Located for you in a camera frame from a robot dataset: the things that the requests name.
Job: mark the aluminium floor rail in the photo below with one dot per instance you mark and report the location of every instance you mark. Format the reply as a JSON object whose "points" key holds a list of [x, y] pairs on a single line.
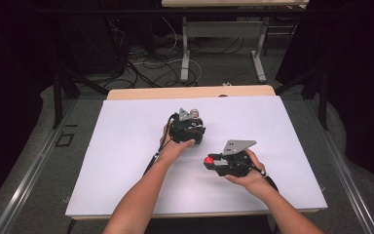
{"points": [[347, 175], [29, 177]]}

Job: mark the person's right hand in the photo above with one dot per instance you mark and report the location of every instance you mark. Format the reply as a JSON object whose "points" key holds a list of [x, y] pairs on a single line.
{"points": [[256, 180]]}

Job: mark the person's dark clothing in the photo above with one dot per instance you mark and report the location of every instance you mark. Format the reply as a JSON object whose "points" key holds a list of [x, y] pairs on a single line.
{"points": [[207, 226]]}

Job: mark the person's left hand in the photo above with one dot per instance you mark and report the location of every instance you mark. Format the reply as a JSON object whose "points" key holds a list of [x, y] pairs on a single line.
{"points": [[172, 150]]}

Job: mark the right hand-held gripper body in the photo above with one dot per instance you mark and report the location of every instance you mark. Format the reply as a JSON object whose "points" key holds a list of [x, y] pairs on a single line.
{"points": [[235, 164]]}

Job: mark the light wooden table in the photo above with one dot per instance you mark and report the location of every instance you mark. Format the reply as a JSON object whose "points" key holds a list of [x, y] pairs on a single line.
{"points": [[175, 92]]}

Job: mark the red bottle cap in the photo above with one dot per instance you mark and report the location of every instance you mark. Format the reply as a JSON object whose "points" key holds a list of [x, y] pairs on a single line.
{"points": [[208, 160]]}

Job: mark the small white plug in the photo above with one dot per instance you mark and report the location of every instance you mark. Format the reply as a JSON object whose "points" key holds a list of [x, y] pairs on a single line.
{"points": [[227, 84]]}

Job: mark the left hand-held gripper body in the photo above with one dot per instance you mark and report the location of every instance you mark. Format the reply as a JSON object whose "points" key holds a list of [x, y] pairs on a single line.
{"points": [[179, 130]]}

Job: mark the desk with white legs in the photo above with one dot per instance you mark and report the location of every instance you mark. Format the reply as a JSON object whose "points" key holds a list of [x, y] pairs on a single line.
{"points": [[224, 29]]}

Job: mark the black metal stand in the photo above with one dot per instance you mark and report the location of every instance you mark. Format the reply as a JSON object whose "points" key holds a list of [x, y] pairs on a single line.
{"points": [[57, 97], [323, 97]]}

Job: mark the white board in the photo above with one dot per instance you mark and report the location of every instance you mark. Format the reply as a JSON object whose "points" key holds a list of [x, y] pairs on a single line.
{"points": [[117, 136]]}

